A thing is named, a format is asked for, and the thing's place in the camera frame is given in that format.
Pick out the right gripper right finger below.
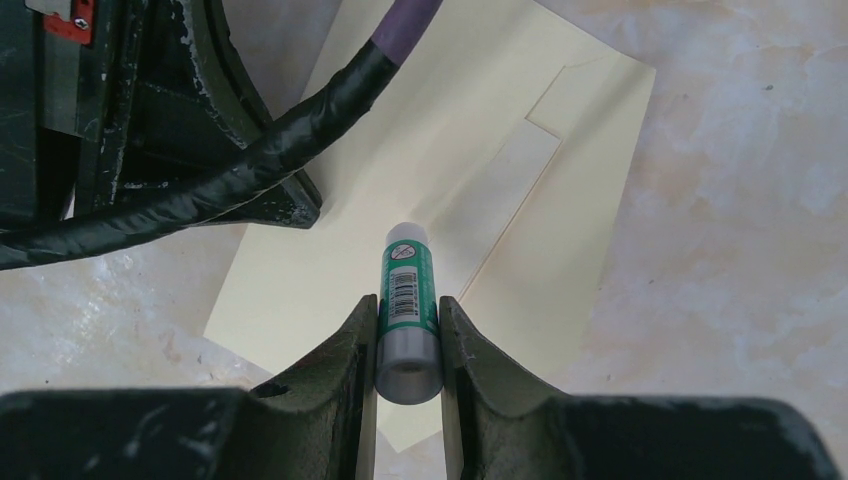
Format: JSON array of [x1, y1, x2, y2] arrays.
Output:
[[439, 296, 840, 479]]

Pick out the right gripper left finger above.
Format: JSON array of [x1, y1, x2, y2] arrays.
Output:
[[1, 295, 378, 479]]

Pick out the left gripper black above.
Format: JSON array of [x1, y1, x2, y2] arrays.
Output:
[[0, 0, 324, 231]]

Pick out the glue stick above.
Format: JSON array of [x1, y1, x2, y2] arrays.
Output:
[[375, 222, 443, 405]]

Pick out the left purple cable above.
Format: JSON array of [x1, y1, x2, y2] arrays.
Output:
[[0, 0, 444, 272]]

